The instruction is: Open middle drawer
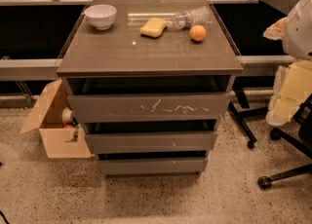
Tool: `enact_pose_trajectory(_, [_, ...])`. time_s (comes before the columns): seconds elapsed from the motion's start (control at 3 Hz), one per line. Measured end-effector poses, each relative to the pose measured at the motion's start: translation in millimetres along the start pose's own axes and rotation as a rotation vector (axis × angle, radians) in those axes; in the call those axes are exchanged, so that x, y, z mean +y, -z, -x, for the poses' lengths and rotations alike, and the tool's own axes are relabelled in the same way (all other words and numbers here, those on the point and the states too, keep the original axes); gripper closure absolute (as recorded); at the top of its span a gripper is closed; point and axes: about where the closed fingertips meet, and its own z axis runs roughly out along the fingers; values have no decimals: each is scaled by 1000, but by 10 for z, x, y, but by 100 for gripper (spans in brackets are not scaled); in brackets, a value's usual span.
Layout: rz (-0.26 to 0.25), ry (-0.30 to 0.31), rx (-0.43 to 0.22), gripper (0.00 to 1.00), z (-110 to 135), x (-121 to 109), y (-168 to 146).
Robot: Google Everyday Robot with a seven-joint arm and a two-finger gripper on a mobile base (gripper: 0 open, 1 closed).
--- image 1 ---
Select white bowl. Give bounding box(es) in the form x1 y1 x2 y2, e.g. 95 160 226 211
84 4 117 30

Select grey top drawer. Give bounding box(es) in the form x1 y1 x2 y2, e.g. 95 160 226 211
68 93 229 123

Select black cable on floor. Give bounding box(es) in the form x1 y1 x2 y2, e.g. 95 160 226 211
0 210 10 224

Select open cardboard box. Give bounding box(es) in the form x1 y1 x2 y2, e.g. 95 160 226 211
20 79 91 159

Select orange fruit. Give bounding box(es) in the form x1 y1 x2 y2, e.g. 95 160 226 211
189 25 206 42

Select grey drawer cabinet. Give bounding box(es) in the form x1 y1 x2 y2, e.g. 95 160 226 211
58 0 242 164

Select yellow sponge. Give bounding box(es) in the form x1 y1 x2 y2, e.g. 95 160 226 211
139 18 168 38

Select grey drawer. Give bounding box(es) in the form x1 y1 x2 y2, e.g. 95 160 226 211
68 93 229 123
85 131 217 154
97 158 208 176

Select red item in box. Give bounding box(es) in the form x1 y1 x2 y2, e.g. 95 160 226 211
63 125 74 129

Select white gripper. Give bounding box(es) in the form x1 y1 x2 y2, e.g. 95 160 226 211
263 18 312 126

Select black office chair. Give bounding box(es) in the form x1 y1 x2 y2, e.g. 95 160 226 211
257 93 312 191

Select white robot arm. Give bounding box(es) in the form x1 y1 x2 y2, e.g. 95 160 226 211
263 0 312 126

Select grey bottom drawer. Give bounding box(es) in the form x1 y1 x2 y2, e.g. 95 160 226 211
97 158 208 176

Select black chair base leg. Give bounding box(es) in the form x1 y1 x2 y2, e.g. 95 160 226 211
229 87 268 149

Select clear plastic bottle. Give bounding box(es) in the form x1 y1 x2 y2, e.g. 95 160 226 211
168 6 211 30

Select white cup in box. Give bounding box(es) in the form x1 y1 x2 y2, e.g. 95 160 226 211
61 107 73 125

